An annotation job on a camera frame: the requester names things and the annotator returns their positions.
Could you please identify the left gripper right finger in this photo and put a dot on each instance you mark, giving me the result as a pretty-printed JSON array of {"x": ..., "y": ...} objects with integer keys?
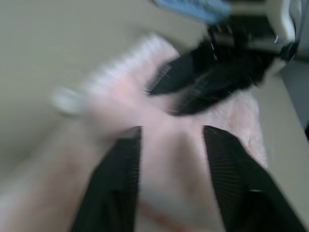
[{"x": 241, "y": 188}]

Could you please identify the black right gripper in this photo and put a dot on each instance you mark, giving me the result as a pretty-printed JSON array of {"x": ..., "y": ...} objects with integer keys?
[{"x": 231, "y": 53}]

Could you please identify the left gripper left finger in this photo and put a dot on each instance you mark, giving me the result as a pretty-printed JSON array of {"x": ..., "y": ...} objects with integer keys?
[{"x": 113, "y": 188}]

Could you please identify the pink towel with embroidered logo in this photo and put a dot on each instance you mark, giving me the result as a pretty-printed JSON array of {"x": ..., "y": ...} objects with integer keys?
[{"x": 169, "y": 157}]

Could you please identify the blue cloth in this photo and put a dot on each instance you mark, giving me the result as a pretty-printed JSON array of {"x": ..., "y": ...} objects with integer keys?
[{"x": 193, "y": 8}]

